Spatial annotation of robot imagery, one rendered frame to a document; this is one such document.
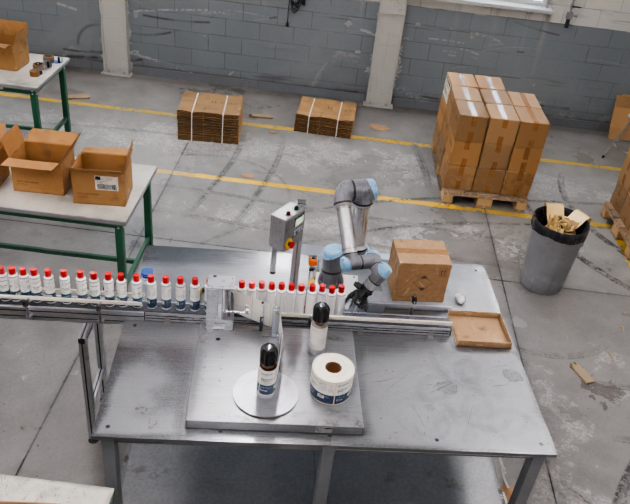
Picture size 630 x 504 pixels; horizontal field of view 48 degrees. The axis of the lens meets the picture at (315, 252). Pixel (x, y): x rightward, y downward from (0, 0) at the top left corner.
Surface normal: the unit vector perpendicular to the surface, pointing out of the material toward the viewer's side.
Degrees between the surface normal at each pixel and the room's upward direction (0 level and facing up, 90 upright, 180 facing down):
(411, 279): 90
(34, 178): 90
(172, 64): 90
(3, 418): 0
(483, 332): 0
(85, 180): 91
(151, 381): 0
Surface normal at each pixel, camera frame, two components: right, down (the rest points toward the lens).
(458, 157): -0.09, 0.58
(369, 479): 0.11, -0.83
